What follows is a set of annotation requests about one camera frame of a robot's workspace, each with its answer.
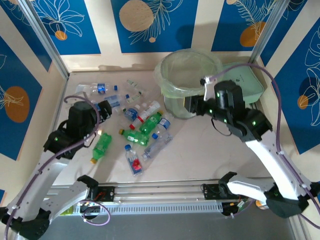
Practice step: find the green button box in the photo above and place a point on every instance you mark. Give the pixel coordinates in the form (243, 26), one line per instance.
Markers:
(67, 211)

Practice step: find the small clear bottle green cap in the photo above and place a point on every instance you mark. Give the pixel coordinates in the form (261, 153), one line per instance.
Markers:
(123, 109)

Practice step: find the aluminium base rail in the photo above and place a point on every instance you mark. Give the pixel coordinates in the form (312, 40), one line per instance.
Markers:
(160, 191)

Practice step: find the green plastic bottle yellow cap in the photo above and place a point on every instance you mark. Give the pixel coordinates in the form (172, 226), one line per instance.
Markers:
(102, 146)
(150, 123)
(136, 137)

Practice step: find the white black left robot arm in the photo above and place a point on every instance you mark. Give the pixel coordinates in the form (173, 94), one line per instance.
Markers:
(53, 172)

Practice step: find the clear soda water bottle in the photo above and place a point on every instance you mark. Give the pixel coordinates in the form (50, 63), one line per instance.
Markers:
(113, 99)

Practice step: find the aluminium frame post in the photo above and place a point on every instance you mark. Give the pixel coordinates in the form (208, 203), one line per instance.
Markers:
(269, 30)
(45, 37)

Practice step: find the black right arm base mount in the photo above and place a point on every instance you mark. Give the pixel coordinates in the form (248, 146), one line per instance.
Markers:
(210, 191)

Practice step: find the white bottle red cap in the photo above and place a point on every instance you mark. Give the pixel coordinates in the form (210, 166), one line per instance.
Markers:
(146, 113)

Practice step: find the clear bottle red fruit label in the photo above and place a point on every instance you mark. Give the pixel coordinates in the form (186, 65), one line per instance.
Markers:
(133, 161)

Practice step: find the mint green lidded box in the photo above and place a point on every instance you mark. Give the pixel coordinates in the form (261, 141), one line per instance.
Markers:
(250, 82)

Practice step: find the white right camera bracket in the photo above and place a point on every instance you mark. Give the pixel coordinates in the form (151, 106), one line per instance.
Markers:
(209, 90)

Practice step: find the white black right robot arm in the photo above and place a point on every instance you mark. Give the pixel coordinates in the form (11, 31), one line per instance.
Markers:
(270, 162)

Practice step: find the small clear bottle green label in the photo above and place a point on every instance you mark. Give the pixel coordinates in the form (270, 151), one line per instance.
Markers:
(131, 83)

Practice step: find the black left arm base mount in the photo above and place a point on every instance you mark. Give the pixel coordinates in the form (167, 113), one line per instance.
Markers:
(106, 193)

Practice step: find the clear bottle blue barcode label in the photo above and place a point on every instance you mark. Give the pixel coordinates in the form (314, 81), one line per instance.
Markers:
(163, 123)

